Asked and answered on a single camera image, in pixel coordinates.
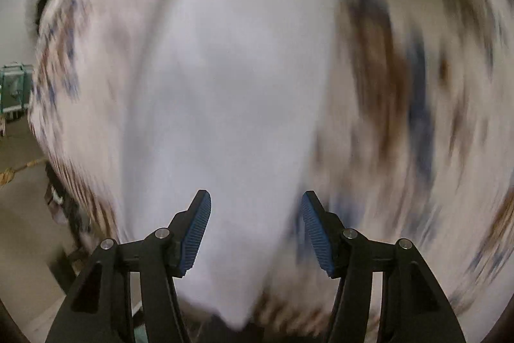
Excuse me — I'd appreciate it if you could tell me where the teal metal rack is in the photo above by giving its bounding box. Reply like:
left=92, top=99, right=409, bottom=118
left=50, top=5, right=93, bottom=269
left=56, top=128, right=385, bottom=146
left=0, top=62, right=35, bottom=122

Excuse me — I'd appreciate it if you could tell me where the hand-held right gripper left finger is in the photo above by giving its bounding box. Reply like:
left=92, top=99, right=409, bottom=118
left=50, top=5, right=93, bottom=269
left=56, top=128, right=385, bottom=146
left=45, top=189, right=212, bottom=343

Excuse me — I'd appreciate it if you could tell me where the white garment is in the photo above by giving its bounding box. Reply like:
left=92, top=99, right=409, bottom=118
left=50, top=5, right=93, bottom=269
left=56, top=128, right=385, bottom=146
left=120, top=0, right=342, bottom=329

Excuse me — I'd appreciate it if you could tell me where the printed blanket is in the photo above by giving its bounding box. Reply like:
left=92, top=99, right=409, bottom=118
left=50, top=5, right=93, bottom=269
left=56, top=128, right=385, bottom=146
left=28, top=0, right=514, bottom=339

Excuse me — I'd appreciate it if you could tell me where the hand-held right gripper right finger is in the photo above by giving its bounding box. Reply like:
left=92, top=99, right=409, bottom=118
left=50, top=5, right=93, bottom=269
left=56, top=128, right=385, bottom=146
left=301, top=191, right=466, bottom=343

